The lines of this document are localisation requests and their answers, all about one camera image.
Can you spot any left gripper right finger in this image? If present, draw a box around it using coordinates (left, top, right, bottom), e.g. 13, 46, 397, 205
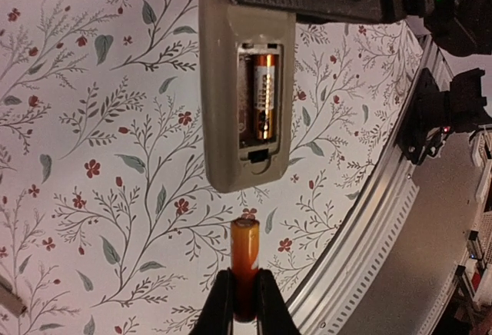
254, 269, 298, 335

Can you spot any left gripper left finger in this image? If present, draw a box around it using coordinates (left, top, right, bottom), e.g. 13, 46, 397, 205
191, 269, 235, 335

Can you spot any grey battery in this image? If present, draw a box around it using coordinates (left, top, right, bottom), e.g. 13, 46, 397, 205
253, 54, 277, 141

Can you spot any orange battery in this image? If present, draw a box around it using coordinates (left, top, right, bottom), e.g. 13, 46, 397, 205
230, 217, 260, 323

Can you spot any grey white remote control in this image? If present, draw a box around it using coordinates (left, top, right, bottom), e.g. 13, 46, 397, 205
198, 0, 295, 193

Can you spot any grey remote battery cover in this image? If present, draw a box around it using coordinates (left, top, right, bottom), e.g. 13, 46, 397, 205
0, 277, 27, 318

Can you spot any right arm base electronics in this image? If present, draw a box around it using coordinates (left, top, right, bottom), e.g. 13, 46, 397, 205
397, 68, 491, 165

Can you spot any floral patterned table mat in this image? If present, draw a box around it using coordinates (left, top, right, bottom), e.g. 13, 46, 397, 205
1, 0, 422, 334

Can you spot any front aluminium rail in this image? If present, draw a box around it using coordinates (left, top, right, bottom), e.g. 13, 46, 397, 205
286, 35, 485, 335

